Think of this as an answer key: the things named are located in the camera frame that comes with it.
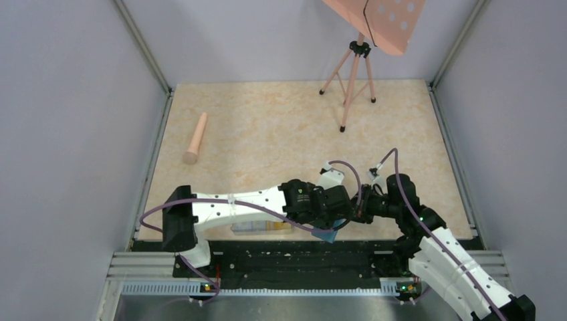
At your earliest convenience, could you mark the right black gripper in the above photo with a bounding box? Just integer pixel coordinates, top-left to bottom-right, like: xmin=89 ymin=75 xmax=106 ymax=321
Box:
xmin=336 ymin=183 xmax=401 ymax=224

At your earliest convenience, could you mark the blue card holder wallet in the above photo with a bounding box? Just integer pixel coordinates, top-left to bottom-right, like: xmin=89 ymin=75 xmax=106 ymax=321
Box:
xmin=311 ymin=219 xmax=346 ymax=243

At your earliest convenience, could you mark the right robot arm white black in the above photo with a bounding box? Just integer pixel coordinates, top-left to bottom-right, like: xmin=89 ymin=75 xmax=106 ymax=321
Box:
xmin=353 ymin=174 xmax=536 ymax=320

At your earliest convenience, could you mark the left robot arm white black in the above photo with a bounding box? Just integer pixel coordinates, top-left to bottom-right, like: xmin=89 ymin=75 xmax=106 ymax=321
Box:
xmin=162 ymin=179 xmax=354 ymax=277

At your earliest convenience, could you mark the clear acrylic card stand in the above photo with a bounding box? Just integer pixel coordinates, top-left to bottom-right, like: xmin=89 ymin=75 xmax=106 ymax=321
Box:
xmin=231 ymin=221 xmax=294 ymax=235

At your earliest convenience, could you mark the pink tripod stand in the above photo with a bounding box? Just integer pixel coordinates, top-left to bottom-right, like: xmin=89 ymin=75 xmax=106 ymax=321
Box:
xmin=318 ymin=32 xmax=377 ymax=133

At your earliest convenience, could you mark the pink perforated board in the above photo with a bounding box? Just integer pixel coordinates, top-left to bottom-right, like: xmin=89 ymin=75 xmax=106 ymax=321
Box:
xmin=323 ymin=0 xmax=426 ymax=56

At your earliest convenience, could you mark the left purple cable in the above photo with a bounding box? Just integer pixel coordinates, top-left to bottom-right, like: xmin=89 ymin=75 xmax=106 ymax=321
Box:
xmin=139 ymin=160 xmax=363 ymax=235

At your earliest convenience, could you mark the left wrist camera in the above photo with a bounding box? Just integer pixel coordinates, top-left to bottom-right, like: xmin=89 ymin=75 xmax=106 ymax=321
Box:
xmin=316 ymin=162 xmax=344 ymax=189

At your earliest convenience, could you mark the aluminium slotted rail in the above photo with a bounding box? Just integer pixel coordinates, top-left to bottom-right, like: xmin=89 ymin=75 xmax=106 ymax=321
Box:
xmin=121 ymin=280 xmax=417 ymax=297

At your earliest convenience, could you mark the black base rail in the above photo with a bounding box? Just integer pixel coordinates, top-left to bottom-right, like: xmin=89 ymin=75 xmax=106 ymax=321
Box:
xmin=132 ymin=239 xmax=481 ymax=291

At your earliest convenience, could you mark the pink cylindrical handle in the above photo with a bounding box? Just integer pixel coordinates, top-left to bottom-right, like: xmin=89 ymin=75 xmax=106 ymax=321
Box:
xmin=182 ymin=112 xmax=208 ymax=165

